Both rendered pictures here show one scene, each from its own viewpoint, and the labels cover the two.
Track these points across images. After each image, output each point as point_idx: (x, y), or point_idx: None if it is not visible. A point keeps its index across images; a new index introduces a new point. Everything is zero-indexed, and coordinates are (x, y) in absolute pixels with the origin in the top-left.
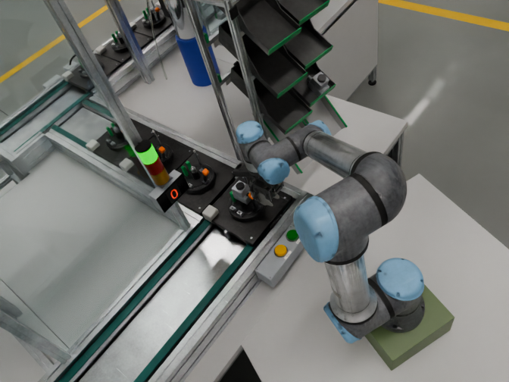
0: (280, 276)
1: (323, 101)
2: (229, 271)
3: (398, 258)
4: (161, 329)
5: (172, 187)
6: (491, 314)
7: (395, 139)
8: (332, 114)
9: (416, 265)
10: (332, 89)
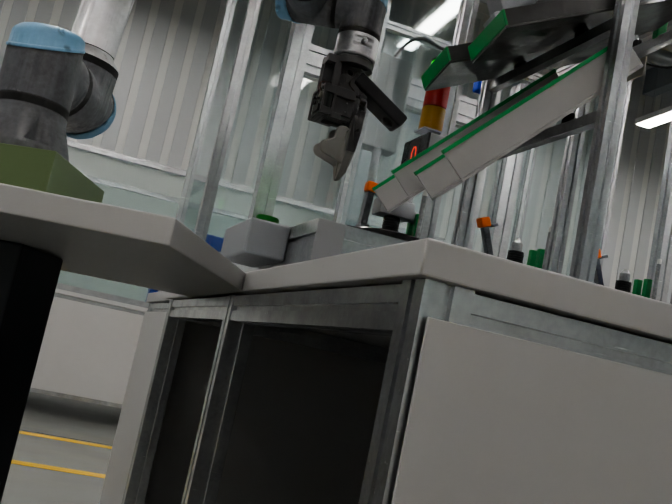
0: (225, 249)
1: (541, 114)
2: None
3: (67, 30)
4: None
5: (416, 141)
6: None
7: (371, 256)
8: (503, 146)
9: (36, 24)
10: (503, 30)
